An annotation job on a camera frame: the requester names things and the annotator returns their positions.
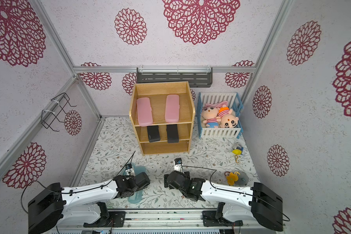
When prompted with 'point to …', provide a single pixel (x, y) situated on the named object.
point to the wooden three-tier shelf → (163, 112)
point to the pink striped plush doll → (209, 113)
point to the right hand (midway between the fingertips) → (174, 175)
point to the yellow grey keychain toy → (237, 150)
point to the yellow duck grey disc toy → (236, 179)
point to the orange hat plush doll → (226, 117)
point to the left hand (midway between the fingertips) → (138, 183)
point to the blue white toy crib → (234, 103)
